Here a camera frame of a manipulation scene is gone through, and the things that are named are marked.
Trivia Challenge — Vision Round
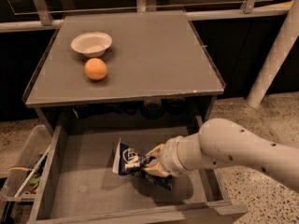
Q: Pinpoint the blue tape roll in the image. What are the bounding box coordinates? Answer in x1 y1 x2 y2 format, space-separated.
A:
140 99 164 119

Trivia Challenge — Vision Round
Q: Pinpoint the clear plastic storage bin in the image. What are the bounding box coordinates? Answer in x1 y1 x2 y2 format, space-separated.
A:
0 124 52 203

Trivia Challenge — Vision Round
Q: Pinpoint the grey wooden cabinet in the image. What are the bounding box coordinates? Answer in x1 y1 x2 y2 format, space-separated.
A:
23 11 224 127

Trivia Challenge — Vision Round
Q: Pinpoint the metal rail with glass panel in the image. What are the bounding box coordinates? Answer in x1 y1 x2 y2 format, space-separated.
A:
0 0 295 33

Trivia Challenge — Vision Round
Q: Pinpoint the open grey top drawer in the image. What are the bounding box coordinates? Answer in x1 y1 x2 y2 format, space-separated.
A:
28 118 248 224

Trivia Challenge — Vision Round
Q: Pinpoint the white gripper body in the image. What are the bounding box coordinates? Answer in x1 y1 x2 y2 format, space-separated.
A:
159 136 187 177

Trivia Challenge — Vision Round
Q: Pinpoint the orange fruit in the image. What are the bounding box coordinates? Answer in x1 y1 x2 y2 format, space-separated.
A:
84 58 107 80

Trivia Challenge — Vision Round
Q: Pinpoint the white paper bowl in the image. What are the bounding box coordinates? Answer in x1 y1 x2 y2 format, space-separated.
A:
71 32 112 58

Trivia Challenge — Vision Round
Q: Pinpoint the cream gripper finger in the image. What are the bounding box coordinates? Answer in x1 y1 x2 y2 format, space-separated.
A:
147 144 164 159
143 162 169 177

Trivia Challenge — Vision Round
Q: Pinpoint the dark tape roll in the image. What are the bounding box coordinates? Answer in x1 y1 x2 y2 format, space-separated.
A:
165 98 186 115

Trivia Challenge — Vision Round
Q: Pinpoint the blue chip bag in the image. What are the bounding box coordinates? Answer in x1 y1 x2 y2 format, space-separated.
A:
112 142 172 191

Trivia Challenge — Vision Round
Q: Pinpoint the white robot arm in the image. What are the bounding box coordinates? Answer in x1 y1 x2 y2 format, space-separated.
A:
145 119 299 191

